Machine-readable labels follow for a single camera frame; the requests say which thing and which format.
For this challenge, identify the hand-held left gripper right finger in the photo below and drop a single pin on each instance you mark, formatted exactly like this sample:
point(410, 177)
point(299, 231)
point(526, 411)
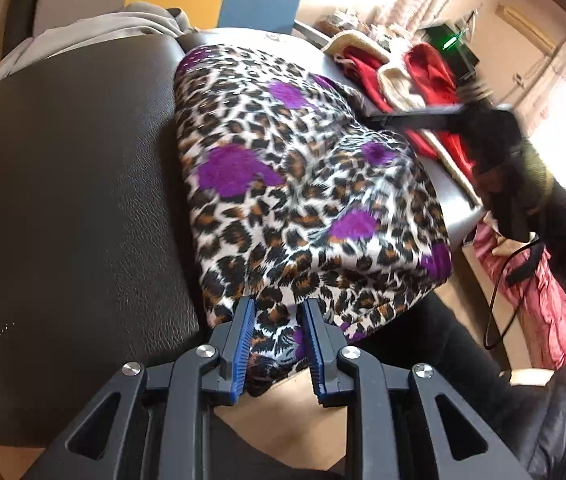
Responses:
point(315, 355)

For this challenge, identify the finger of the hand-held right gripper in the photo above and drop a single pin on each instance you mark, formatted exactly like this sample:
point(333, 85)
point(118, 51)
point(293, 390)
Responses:
point(413, 119)

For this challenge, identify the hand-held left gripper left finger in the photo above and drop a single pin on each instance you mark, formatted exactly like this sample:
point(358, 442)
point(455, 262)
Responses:
point(240, 355)

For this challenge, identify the leopard print garment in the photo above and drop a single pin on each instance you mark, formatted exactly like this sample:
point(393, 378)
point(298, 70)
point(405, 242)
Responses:
point(273, 200)

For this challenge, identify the cream sweater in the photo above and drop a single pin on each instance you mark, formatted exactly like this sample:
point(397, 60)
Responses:
point(395, 85)

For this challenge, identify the red sweater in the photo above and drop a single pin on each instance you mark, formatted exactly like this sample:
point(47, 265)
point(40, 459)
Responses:
point(428, 67)

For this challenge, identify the floral curtain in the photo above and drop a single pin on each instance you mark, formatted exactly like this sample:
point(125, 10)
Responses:
point(558, 80)
point(423, 0)

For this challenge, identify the air conditioner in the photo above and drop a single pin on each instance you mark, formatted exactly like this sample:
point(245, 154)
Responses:
point(528, 30)

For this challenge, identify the cluster of jars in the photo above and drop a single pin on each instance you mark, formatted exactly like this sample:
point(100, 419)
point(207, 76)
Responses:
point(343, 16)

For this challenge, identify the person's black clothing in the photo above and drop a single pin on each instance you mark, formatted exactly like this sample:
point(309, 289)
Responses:
point(463, 350)

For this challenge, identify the pink clothing pile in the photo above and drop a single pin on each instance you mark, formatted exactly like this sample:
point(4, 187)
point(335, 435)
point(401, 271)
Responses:
point(548, 300)

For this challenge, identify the grey garment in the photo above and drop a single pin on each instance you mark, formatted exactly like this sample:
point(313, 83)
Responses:
point(113, 22)

